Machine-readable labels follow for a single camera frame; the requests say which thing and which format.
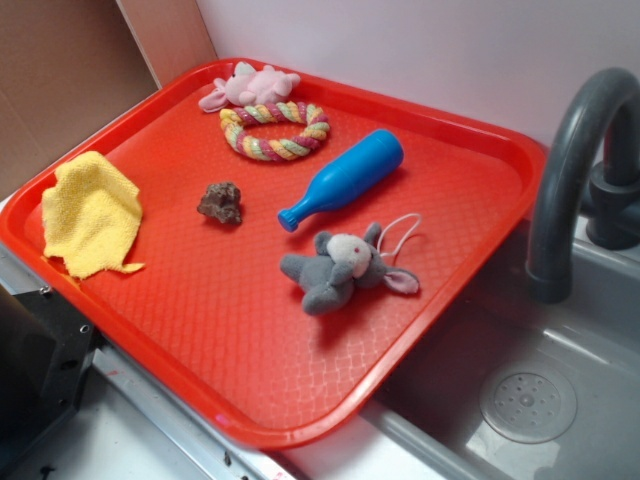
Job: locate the pink plush animal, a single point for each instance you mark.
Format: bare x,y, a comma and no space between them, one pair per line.
250,87

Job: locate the gray plush elephant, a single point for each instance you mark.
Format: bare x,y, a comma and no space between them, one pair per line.
344,263

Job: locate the red plastic tray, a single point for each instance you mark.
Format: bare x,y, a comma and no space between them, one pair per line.
212,316

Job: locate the blue plastic bottle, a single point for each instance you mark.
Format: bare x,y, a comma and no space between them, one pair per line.
348,177

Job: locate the brown rock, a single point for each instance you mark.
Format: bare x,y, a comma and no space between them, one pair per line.
221,201

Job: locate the yellow cloth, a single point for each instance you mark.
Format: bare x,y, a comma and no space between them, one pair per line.
91,217

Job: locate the gray faucet spout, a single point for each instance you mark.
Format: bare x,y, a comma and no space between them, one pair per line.
600,125

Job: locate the gray sink basin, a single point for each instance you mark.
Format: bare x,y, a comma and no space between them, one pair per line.
430,402

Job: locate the sink drain cover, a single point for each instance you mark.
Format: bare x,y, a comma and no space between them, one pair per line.
528,406

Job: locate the brown cardboard panel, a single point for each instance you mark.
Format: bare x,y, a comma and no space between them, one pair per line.
68,68

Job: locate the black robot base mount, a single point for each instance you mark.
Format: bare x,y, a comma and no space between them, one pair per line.
47,347

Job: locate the gray faucet handle base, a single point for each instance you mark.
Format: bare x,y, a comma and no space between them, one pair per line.
614,216

